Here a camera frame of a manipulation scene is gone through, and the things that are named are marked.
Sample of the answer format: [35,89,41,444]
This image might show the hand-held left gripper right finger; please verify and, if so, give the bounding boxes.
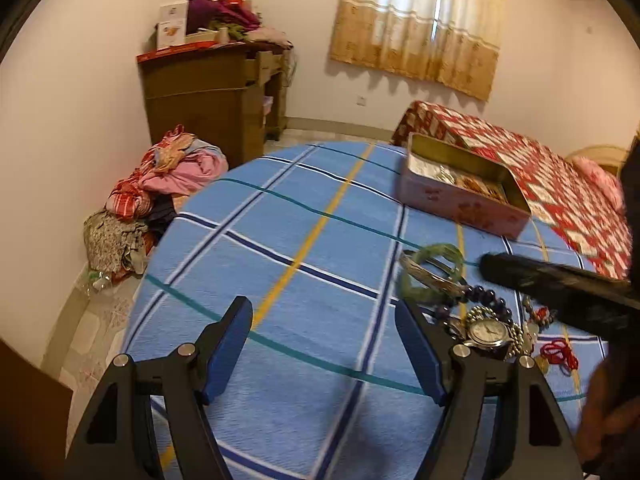
[394,299,584,480]

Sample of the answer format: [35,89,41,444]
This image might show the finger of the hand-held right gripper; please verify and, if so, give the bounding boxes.
[479,253,640,338]

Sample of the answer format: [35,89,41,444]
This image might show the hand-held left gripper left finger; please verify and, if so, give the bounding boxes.
[62,296,254,480]

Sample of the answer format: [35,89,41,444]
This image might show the purple bead bracelet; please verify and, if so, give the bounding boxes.
[434,284,516,326]

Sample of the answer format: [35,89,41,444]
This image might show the red string bracelet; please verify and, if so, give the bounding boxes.
[537,338,579,376]

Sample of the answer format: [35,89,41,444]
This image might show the silver wristwatch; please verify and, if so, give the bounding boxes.
[449,305,526,361]

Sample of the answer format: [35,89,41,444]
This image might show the green jade bangle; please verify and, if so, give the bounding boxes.
[400,243,469,306]

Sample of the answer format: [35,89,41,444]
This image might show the pink metal tin box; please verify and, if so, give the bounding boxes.
[397,132,532,239]

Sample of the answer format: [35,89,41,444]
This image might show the person's right hand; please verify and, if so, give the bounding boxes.
[575,340,640,476]

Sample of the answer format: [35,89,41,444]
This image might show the pink floral pillow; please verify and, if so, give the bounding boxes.
[570,155,626,212]

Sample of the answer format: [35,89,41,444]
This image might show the cream bed headboard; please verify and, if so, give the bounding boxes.
[565,144,632,177]

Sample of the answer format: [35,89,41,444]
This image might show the bed with red quilt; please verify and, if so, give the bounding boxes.
[390,100,634,281]

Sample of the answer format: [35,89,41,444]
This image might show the blue plaid blanket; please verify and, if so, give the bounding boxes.
[121,141,610,480]

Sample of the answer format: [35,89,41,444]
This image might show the pile of clothes on floor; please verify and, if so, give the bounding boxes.
[82,124,229,287]

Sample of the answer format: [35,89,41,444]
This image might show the brown cardboard panel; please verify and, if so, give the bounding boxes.
[0,339,75,480]

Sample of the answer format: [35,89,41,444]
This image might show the brown wooden desk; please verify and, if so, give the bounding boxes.
[136,41,292,172]

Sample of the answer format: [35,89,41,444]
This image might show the beige floral curtain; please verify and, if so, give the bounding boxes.
[328,0,509,103]

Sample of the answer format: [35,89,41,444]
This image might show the flat red box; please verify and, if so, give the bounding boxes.
[136,41,247,64]

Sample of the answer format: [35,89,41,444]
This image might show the white printed box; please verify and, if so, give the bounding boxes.
[156,0,190,51]

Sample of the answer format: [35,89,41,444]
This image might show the pile of clothes on desk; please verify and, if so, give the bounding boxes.
[186,0,294,52]

